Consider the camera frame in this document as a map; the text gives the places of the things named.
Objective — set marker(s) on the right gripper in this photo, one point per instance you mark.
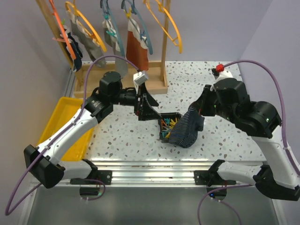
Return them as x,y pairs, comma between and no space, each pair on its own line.
201,104

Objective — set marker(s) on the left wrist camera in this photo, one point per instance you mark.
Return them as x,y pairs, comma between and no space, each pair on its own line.
139,78

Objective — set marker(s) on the aluminium rail frame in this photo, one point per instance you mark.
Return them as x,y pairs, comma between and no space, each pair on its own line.
146,174

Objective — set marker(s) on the blue-grey hanger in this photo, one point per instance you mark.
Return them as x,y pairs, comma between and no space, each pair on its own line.
142,33

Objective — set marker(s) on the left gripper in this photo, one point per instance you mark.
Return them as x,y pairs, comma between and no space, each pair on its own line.
146,111

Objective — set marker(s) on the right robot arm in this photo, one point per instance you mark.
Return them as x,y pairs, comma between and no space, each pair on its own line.
279,177

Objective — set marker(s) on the grey underwear on yellow hanger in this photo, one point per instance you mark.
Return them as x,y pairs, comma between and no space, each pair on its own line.
94,50

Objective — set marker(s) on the black clip box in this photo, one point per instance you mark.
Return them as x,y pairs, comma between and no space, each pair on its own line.
166,124

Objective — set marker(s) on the grey underwear on teal hanger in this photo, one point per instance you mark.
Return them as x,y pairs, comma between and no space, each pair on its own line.
120,65

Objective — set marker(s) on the orange hanger on rack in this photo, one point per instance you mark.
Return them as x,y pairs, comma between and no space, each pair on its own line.
63,34

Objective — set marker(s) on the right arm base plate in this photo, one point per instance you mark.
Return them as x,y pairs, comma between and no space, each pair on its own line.
204,177

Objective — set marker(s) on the yellow hanger on rack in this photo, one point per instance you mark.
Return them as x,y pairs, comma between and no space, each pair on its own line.
86,25

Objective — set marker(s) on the navy underwear on orange hanger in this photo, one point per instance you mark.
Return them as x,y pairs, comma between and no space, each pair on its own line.
77,62

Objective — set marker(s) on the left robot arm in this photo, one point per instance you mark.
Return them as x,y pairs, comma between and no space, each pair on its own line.
44,161

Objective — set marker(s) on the navy striped underwear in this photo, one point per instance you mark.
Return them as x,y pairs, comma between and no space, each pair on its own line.
185,132

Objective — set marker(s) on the yellow plastic hanger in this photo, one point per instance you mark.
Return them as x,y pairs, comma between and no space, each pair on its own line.
163,6

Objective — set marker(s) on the teal hanger with grey underwear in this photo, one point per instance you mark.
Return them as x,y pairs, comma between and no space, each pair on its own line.
112,26

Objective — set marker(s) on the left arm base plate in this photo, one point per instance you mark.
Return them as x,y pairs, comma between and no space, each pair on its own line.
103,176

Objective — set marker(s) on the rust orange underwear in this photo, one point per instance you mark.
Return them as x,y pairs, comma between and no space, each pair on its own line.
137,49

